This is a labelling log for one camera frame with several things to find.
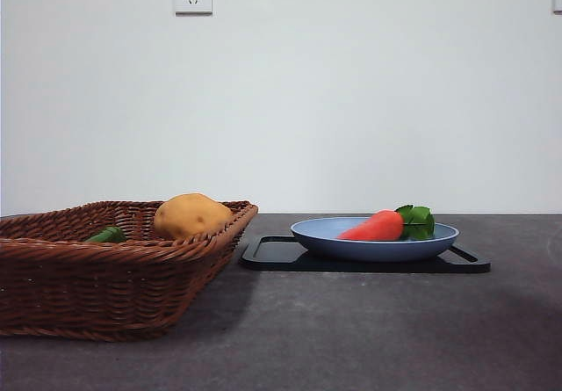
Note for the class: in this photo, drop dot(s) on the orange carrot with green leaves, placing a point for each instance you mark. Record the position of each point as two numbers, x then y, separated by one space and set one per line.
376 228

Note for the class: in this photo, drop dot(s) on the blue round plate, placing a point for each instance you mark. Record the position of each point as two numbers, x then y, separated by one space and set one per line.
376 250

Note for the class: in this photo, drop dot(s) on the black rectangular tray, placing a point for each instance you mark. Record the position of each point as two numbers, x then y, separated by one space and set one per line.
271 262

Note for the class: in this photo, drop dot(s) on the yellow-brown potato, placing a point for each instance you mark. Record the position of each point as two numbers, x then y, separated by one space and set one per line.
191 215

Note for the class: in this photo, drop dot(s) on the green vegetable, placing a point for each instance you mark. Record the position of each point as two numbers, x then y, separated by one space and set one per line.
106 235

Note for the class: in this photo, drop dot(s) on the brown wicker basket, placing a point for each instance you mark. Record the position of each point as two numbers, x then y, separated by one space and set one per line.
110 290

